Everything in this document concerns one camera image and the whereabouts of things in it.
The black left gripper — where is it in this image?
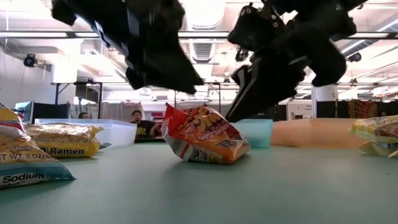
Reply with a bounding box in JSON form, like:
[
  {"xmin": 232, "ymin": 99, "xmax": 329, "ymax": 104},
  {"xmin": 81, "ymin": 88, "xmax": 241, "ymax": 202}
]
[{"xmin": 51, "ymin": 0, "xmax": 205, "ymax": 95}]

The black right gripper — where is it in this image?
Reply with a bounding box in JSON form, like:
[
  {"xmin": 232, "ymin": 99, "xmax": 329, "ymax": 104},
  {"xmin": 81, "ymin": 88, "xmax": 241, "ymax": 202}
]
[{"xmin": 225, "ymin": 0, "xmax": 368, "ymax": 123}]

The red orange ramen pack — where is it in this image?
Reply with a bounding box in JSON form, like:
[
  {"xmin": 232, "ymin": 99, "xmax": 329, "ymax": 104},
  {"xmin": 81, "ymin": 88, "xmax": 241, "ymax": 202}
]
[{"xmin": 160, "ymin": 102, "xmax": 251, "ymax": 165}]

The yellow Maruchan ramen pack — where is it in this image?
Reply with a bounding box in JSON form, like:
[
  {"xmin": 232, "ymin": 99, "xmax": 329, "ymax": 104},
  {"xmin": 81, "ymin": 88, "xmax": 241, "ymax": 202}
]
[
  {"xmin": 24, "ymin": 123, "xmax": 104, "ymax": 159},
  {"xmin": 359, "ymin": 139, "xmax": 398, "ymax": 159},
  {"xmin": 349, "ymin": 114, "xmax": 398, "ymax": 146}
]

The white pillar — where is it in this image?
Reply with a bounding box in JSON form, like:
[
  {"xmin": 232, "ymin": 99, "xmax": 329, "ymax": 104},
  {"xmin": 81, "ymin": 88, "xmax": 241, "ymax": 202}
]
[{"xmin": 312, "ymin": 84, "xmax": 339, "ymax": 103}]

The orange plastic bin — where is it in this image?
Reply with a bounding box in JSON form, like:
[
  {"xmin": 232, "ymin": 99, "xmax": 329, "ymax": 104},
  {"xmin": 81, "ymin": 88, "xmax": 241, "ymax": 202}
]
[{"xmin": 270, "ymin": 117, "xmax": 360, "ymax": 149}]

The black ceiling spotlight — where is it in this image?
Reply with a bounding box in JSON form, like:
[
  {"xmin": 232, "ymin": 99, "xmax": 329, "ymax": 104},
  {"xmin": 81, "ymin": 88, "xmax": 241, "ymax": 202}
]
[
  {"xmin": 347, "ymin": 51, "xmax": 363, "ymax": 63},
  {"xmin": 23, "ymin": 53, "xmax": 38, "ymax": 68}
]

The teal plastic bin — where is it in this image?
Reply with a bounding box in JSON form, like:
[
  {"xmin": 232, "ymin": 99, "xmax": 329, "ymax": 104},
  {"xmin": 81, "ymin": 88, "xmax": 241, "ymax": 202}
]
[{"xmin": 231, "ymin": 118, "xmax": 274, "ymax": 149}]

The black metal rack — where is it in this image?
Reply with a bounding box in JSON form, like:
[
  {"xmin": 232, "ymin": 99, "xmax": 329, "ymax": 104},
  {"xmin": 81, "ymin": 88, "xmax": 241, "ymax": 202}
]
[{"xmin": 54, "ymin": 81, "xmax": 103, "ymax": 119}]

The clear plastic bin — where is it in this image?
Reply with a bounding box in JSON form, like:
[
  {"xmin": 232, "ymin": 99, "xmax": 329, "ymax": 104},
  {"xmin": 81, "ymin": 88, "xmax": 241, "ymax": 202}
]
[{"xmin": 34, "ymin": 118, "xmax": 138, "ymax": 147}]

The patterned orange tapestry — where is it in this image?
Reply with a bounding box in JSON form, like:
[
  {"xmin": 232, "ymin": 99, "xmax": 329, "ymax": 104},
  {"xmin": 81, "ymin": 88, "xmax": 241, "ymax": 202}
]
[{"xmin": 347, "ymin": 99, "xmax": 379, "ymax": 119}]

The black partition panel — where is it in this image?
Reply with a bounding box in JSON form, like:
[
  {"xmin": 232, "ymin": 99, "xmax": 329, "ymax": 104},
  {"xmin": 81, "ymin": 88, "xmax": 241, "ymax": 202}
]
[{"xmin": 32, "ymin": 102, "xmax": 71, "ymax": 121}]

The computer monitor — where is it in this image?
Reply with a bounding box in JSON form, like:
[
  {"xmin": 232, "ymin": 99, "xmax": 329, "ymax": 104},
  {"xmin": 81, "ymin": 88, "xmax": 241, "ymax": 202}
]
[{"xmin": 14, "ymin": 101, "xmax": 34, "ymax": 124}]

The ceiling air duct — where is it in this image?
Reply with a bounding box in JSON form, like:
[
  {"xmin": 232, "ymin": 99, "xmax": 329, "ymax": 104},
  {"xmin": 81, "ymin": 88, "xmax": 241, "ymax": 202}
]
[{"xmin": 191, "ymin": 42, "xmax": 215, "ymax": 63}]

